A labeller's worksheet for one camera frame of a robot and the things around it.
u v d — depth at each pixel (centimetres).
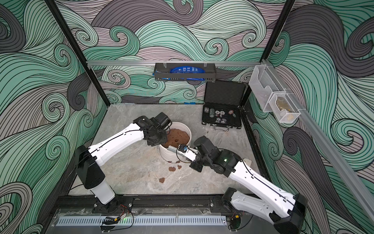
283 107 67
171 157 86
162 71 93
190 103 123
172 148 68
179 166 87
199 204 74
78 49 87
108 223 70
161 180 82
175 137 88
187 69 92
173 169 86
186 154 59
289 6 71
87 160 49
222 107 112
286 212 38
